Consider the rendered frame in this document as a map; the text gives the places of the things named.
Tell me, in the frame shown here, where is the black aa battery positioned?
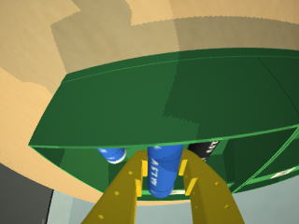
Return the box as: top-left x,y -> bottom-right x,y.
187,140 -> 220,161

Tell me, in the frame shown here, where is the blue aa battery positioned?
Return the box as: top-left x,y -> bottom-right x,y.
97,148 -> 126,163
148,145 -> 184,198

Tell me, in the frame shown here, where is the green three-compartment bin rack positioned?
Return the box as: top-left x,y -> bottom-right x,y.
28,48 -> 299,194

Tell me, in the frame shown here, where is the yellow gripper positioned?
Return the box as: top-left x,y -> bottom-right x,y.
80,149 -> 245,224

